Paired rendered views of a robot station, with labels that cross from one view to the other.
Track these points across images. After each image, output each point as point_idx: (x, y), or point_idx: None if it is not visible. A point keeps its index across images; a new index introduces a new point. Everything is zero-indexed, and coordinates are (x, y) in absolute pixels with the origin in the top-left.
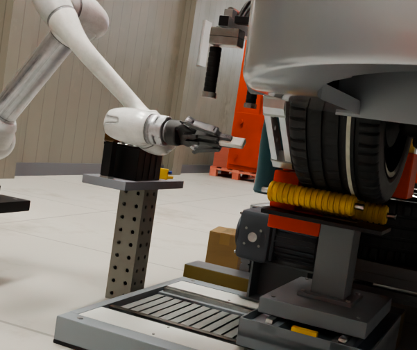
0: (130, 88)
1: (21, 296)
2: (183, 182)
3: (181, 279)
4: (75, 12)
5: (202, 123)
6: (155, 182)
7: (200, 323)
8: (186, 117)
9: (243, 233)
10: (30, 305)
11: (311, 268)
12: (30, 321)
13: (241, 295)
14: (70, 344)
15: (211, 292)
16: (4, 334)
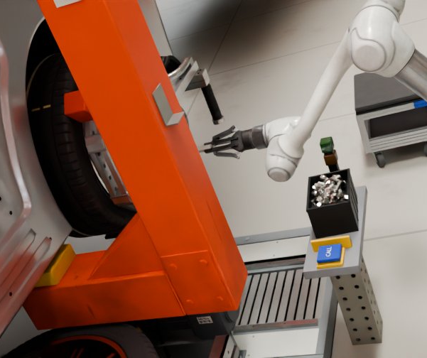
0: (302, 116)
1: None
2: (303, 272)
3: (316, 355)
4: (346, 33)
5: (223, 131)
6: (311, 227)
7: (262, 288)
8: (234, 126)
9: None
10: (411, 264)
11: (168, 336)
12: (384, 247)
13: (244, 349)
14: None
15: (274, 343)
16: (378, 225)
